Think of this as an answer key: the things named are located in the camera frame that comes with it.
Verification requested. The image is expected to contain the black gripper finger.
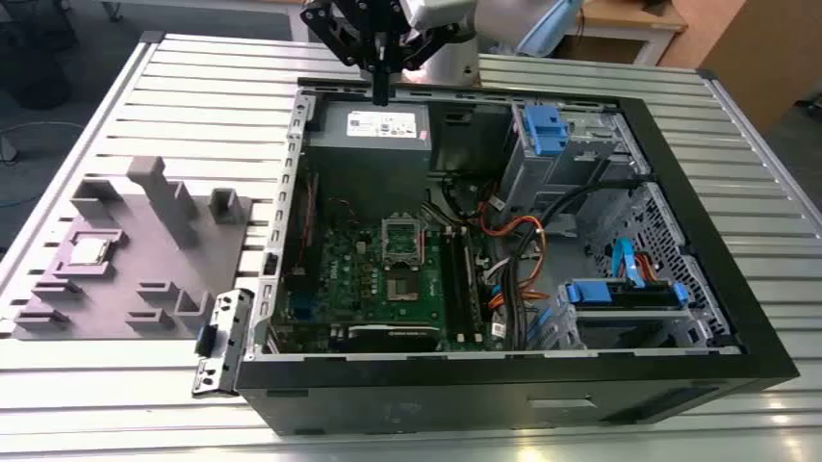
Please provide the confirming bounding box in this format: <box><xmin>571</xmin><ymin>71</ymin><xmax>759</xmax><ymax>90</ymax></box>
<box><xmin>380</xmin><ymin>22</ymin><xmax>480</xmax><ymax>106</ymax></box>
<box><xmin>299</xmin><ymin>2</ymin><xmax>383</xmax><ymax>106</ymax></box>

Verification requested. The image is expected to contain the metal socket cover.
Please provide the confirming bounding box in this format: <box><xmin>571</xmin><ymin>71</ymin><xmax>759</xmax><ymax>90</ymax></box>
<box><xmin>382</xmin><ymin>210</ymin><xmax>427</xmax><ymax>267</ymax></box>

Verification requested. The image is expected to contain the silver square CPU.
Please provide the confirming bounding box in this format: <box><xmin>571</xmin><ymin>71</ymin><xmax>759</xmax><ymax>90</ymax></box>
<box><xmin>68</xmin><ymin>238</ymin><xmax>112</xmax><ymax>267</ymax></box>

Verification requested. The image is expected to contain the CPU socket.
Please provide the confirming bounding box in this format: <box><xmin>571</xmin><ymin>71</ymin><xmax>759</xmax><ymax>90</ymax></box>
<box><xmin>383</xmin><ymin>266</ymin><xmax>427</xmax><ymax>305</ymax></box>

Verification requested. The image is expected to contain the grey power supply unit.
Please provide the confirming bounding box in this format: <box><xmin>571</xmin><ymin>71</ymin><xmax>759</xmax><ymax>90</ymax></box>
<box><xmin>305</xmin><ymin>101</ymin><xmax>432</xmax><ymax>228</ymax></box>

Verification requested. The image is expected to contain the blue plastic drive latch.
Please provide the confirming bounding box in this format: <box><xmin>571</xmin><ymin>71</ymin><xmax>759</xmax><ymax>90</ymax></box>
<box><xmin>523</xmin><ymin>104</ymin><xmax>571</xmax><ymax>157</ymax></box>

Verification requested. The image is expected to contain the grey metal drive cage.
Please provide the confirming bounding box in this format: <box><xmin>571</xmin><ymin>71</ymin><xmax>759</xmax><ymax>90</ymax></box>
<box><xmin>498</xmin><ymin>101</ymin><xmax>648</xmax><ymax>238</ymax></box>

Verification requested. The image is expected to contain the black round bin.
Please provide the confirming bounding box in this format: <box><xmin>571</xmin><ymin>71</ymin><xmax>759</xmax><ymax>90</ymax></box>
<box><xmin>0</xmin><ymin>47</ymin><xmax>72</xmax><ymax>111</ymax></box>

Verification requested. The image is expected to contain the brown wooden cabinet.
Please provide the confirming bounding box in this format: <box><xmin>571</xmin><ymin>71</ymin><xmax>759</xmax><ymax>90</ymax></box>
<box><xmin>659</xmin><ymin>0</ymin><xmax>822</xmax><ymax>137</ymax></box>

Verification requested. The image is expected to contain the black RAM slot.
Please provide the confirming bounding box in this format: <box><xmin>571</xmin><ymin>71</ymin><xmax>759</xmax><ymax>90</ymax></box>
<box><xmin>447</xmin><ymin>229</ymin><xmax>467</xmax><ymax>344</ymax></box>
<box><xmin>452</xmin><ymin>229</ymin><xmax>474</xmax><ymax>344</ymax></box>
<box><xmin>462</xmin><ymin>229</ymin><xmax>484</xmax><ymax>344</ymax></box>

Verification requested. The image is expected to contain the green motherboard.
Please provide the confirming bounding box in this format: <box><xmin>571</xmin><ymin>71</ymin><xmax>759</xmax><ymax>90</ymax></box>
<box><xmin>272</xmin><ymin>224</ymin><xmax>499</xmax><ymax>353</ymax></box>

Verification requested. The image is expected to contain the grey parts rack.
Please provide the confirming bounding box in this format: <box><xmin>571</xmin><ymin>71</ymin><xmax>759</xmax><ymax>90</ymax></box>
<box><xmin>12</xmin><ymin>156</ymin><xmax>257</xmax><ymax>342</ymax></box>

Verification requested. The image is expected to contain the blue board connector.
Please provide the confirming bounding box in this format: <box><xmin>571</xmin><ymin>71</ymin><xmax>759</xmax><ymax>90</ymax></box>
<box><xmin>289</xmin><ymin>294</ymin><xmax>317</xmax><ymax>322</ymax></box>

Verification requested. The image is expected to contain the black chair base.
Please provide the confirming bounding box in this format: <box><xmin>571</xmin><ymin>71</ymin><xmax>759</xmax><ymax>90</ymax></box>
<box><xmin>794</xmin><ymin>79</ymin><xmax>822</xmax><ymax>117</ymax></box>

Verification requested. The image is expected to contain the black graphics card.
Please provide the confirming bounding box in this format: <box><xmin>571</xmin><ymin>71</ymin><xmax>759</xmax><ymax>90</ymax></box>
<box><xmin>327</xmin><ymin>321</ymin><xmax>446</xmax><ymax>354</ymax></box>

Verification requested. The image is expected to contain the hard disk in blue carrier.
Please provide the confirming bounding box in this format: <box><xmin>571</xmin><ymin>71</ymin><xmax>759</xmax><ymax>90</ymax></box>
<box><xmin>559</xmin><ymin>279</ymin><xmax>692</xmax><ymax>312</ymax></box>

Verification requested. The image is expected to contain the grey metal disk bay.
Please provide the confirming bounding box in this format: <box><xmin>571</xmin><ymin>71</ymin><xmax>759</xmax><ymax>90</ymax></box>
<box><xmin>555</xmin><ymin>281</ymin><xmax>739</xmax><ymax>352</ymax></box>

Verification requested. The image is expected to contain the black open PC case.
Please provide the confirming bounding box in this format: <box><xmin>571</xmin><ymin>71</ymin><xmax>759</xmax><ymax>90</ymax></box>
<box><xmin>233</xmin><ymin>75</ymin><xmax>802</xmax><ymax>437</ymax></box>

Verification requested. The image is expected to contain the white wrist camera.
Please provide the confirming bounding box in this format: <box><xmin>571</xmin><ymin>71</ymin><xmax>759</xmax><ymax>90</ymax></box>
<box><xmin>408</xmin><ymin>0</ymin><xmax>480</xmax><ymax>31</ymax></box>

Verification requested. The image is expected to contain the black plastic fan duct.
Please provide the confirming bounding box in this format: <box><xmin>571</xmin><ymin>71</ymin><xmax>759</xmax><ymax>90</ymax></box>
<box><xmin>428</xmin><ymin>103</ymin><xmax>515</xmax><ymax>173</ymax></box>

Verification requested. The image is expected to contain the wooden desk white frame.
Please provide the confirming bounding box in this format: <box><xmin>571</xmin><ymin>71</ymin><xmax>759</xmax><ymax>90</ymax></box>
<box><xmin>558</xmin><ymin>0</ymin><xmax>690</xmax><ymax>67</ymax></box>

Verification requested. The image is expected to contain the yellow purple wire bundle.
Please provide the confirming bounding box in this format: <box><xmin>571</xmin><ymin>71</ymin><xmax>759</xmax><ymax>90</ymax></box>
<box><xmin>420</xmin><ymin>200</ymin><xmax>480</xmax><ymax>230</ymax></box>

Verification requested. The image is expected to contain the thick black cable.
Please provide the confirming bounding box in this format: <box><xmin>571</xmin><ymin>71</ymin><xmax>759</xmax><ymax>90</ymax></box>
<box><xmin>500</xmin><ymin>178</ymin><xmax>647</xmax><ymax>351</ymax></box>

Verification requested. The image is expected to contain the orange red wire bundle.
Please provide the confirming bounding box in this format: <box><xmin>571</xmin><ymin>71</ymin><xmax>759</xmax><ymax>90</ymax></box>
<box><xmin>478</xmin><ymin>215</ymin><xmax>555</xmax><ymax>310</ymax></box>

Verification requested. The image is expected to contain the blue data wire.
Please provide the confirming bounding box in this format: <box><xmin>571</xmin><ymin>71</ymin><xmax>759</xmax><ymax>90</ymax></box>
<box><xmin>611</xmin><ymin>238</ymin><xmax>647</xmax><ymax>290</ymax></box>

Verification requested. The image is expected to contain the red orange disk power wire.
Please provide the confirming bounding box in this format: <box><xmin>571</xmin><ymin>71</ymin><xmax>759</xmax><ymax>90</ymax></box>
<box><xmin>639</xmin><ymin>257</ymin><xmax>667</xmax><ymax>290</ymax></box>

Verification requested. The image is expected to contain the grey card retention bracket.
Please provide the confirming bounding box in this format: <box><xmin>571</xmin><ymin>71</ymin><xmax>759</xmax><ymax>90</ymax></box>
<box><xmin>189</xmin><ymin>287</ymin><xmax>257</xmax><ymax>398</ymax></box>

